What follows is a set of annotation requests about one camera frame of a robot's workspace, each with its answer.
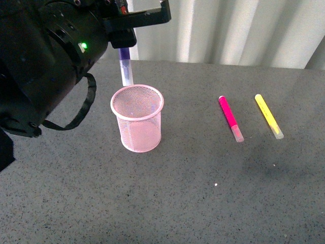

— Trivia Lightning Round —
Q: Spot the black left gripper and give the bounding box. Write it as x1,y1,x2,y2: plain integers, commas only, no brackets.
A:
1,1,171,137

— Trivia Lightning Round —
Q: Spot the purple highlighter pen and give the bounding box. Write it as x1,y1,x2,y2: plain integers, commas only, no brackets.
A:
118,0,135,87

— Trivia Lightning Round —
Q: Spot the pink highlighter pen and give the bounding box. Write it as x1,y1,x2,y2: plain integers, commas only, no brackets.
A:
218,96,244,143

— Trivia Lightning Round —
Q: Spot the pink mesh pen cup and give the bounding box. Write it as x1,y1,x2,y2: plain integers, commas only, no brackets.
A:
110,84,164,153

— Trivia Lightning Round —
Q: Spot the yellow highlighter pen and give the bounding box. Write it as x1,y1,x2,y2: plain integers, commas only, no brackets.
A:
254,94,284,139

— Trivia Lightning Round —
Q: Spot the black sleeved cable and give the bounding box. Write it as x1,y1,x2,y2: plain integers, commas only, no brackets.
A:
42,73,98,131

